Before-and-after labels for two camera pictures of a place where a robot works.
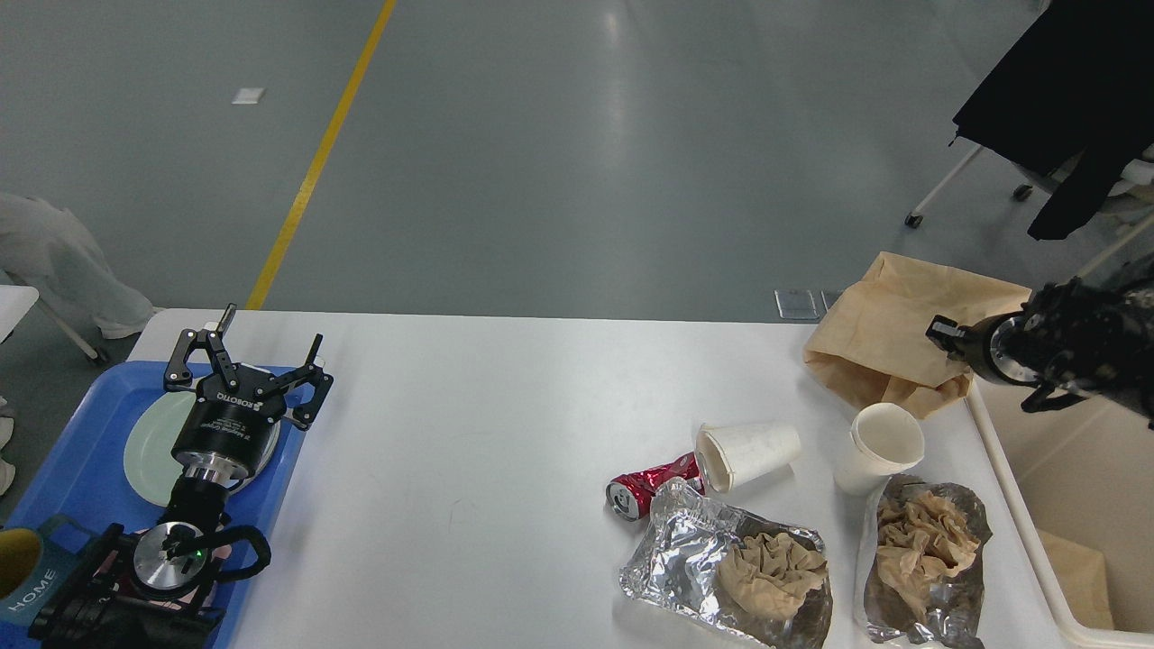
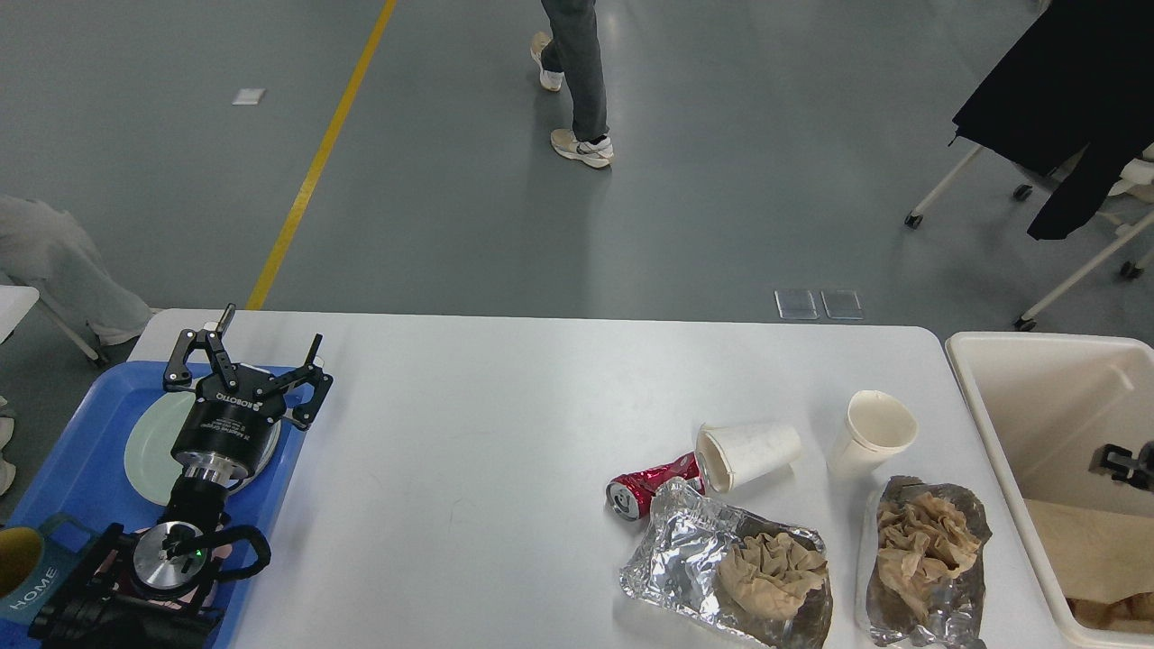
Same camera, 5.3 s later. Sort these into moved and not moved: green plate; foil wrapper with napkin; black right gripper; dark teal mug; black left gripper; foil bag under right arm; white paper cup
Moved: black right gripper
Not moved: foil bag under right arm; green plate; dark teal mug; black left gripper; foil wrapper with napkin; white paper cup
